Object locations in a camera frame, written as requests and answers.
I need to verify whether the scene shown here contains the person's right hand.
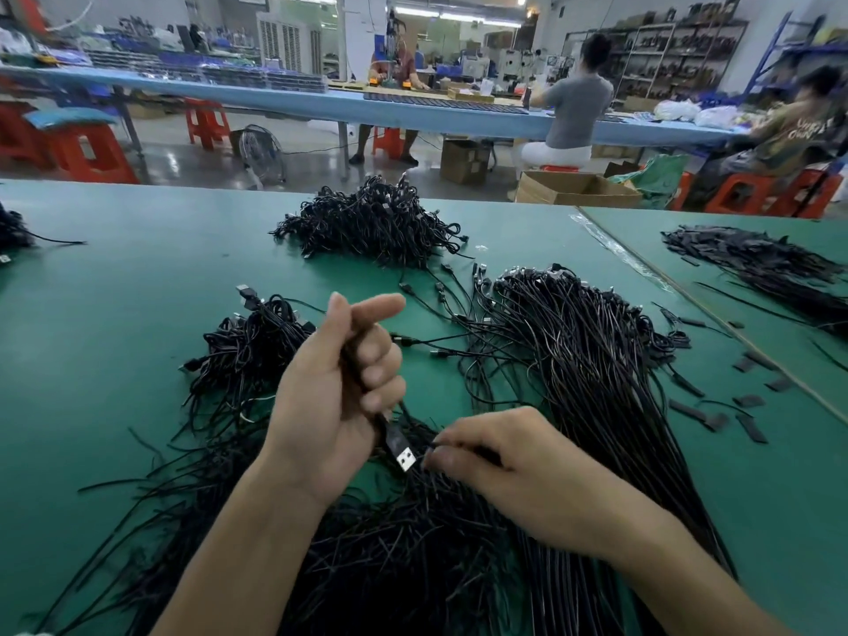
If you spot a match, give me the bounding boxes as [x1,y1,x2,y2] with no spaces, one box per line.
[424,406,664,562]

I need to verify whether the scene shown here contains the person's left hand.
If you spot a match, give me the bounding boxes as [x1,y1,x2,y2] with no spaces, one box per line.
[258,291,410,509]

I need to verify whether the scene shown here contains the single black cable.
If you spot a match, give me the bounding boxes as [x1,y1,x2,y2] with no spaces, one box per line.
[340,324,420,475]

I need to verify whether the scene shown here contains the small cluster of knotted cables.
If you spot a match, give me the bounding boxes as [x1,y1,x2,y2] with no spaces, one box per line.
[178,284,320,432]

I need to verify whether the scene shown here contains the bundle of long black cables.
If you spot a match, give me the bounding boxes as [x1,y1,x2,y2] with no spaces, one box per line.
[390,261,737,636]

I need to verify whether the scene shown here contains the pile of black cables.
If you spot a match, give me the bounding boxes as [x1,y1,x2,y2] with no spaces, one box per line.
[26,287,532,636]

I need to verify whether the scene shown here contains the heap of black cables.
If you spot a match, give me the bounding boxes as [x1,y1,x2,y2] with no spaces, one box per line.
[271,174,468,269]
[0,202,84,260]

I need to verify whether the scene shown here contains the spread of straight black cables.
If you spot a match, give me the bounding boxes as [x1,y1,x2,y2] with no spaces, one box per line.
[662,224,848,339]

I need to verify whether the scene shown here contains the scattered dark tie pieces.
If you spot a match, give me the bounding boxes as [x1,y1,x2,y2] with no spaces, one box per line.
[652,304,794,445]

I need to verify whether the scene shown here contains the grey floor fan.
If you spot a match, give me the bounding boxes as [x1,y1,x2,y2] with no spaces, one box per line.
[231,123,286,189]

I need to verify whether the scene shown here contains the red plastic stool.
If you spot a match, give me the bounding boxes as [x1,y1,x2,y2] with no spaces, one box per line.
[0,99,42,167]
[705,169,844,220]
[184,99,232,151]
[372,126,405,160]

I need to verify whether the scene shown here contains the small cardboard box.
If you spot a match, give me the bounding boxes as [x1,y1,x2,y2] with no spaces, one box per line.
[440,139,495,186]

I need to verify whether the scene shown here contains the open cardboard box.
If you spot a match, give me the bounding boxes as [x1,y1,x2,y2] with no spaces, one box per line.
[514,170,644,208]

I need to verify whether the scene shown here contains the long blue workbench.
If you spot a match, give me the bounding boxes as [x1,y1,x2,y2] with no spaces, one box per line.
[0,65,750,147]

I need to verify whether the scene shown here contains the green bag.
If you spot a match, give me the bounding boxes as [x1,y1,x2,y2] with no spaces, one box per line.
[612,155,691,209]

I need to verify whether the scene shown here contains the red stool with blue seat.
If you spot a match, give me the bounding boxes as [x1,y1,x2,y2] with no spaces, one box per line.
[24,107,138,184]

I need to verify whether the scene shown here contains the white pillar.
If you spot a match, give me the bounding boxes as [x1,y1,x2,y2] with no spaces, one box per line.
[342,0,389,80]

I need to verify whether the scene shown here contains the pile of white bags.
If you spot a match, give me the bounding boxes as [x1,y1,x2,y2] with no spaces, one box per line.
[653,99,744,130]

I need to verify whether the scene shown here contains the metal storage shelf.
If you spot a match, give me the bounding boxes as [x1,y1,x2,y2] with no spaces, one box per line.
[563,0,750,101]

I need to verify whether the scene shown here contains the blue metal rack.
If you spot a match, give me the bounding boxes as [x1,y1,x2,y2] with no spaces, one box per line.
[745,9,848,98]

